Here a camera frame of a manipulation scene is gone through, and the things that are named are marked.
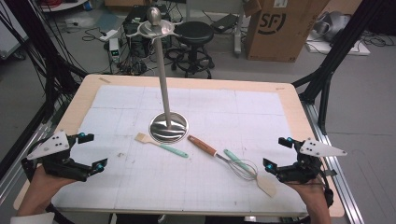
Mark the green-handled beige spatula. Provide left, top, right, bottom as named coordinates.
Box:
left=223, top=148, right=277, bottom=199

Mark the person's right hand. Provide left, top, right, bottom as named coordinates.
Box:
left=286, top=176, right=328, bottom=204

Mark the green-handled pastry brush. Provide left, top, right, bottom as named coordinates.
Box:
left=134, top=133, right=190, bottom=159

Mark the grey wrapped object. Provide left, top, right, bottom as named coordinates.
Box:
left=312, top=10, right=352, bottom=42

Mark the person's left hand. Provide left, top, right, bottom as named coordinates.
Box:
left=26, top=164, right=78, bottom=203

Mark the black computer case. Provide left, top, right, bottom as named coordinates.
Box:
left=122, top=4, right=172, bottom=60

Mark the white power strip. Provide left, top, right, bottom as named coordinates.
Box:
left=98, top=28, right=120, bottom=42

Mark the metal utensil stand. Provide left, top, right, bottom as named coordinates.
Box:
left=125, top=7, right=190, bottom=145

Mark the aluminium frame rail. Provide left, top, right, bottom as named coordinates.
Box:
left=300, top=101, right=365, bottom=224
left=0, top=102, right=64, bottom=203

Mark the tangle of floor cables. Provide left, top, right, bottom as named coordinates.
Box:
left=81, top=26, right=150, bottom=77

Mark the black flat device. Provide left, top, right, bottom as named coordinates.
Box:
left=210, top=13, right=240, bottom=34

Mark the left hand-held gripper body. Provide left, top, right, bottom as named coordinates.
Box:
left=21, top=130, right=94, bottom=183

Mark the large cardboard box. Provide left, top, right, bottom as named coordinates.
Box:
left=244, top=0, right=331, bottom=63

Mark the black metal frame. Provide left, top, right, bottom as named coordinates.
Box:
left=0, top=0, right=90, bottom=132
left=292, top=0, right=389, bottom=136

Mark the wooden-handled wire whisk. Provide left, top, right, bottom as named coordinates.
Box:
left=187, top=134, right=259, bottom=181

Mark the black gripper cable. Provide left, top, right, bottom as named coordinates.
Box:
left=46, top=202, right=77, bottom=224
left=317, top=169, right=335, bottom=208

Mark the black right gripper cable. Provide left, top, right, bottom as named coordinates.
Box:
left=317, top=169, right=335, bottom=208

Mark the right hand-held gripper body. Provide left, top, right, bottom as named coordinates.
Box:
left=275, top=137, right=348, bottom=185

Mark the white flat board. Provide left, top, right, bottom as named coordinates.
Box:
left=304, top=31, right=372, bottom=57

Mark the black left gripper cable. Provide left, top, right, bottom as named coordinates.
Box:
left=46, top=202, right=77, bottom=224

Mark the black round stool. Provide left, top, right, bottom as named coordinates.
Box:
left=163, top=21, right=216, bottom=79

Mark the white box with green display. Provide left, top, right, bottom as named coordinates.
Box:
left=108, top=37, right=121, bottom=64

